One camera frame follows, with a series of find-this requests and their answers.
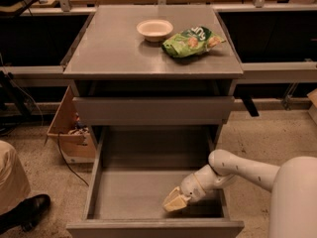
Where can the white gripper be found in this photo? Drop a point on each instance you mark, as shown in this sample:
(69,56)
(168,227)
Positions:
(190,188)

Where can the grey drawer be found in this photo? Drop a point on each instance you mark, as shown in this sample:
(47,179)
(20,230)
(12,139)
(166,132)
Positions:
(153,110)
(135,169)

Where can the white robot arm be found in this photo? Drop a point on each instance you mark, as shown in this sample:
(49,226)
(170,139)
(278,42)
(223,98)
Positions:
(292,187)

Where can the grey top drawer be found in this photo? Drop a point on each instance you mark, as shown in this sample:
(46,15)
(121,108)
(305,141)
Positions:
(153,110)

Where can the grey drawer cabinet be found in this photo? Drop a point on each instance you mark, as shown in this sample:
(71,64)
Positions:
(121,79)

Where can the wooden box on floor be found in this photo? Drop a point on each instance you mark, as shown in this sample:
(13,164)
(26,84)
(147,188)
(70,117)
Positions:
(75,144)

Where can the black leather shoe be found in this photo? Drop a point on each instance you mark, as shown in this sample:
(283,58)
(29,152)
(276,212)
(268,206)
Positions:
(26,214)

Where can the green chip bag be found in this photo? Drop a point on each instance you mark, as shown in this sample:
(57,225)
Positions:
(191,42)

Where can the beige trouser leg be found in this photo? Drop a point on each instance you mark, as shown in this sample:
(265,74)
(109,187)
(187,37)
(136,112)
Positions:
(14,184)

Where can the white bowl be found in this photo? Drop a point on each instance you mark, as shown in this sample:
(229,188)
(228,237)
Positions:
(155,30)

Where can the grey metal rail frame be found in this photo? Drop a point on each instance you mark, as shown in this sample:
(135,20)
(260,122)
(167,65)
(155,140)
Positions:
(280,71)

